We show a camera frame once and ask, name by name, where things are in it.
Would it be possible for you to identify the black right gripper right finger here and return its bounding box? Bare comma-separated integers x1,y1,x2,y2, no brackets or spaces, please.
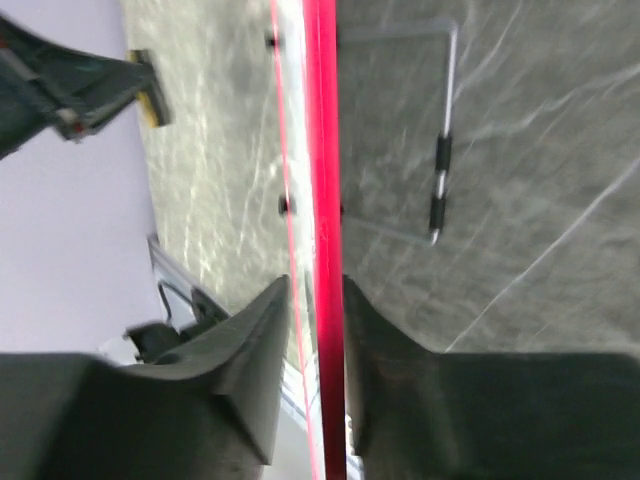
343,278,639,479

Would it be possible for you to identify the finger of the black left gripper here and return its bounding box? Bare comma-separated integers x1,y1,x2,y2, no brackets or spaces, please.
1,15,151,140

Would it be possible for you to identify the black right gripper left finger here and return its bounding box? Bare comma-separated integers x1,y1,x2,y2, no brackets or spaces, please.
1,276,290,479

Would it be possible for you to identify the yellow whiteboard eraser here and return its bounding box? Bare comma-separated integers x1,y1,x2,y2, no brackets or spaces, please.
128,49,173,128

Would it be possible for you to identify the red framed whiteboard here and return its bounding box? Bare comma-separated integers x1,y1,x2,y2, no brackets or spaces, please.
269,1,348,479

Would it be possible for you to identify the metal whiteboard stand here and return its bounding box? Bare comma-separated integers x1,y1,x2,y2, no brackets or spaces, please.
337,17,460,247

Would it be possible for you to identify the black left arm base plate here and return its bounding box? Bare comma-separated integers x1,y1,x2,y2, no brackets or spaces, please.
191,287,231,331

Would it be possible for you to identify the aluminium front rail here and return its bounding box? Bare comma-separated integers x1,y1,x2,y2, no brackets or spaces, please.
147,234,361,480

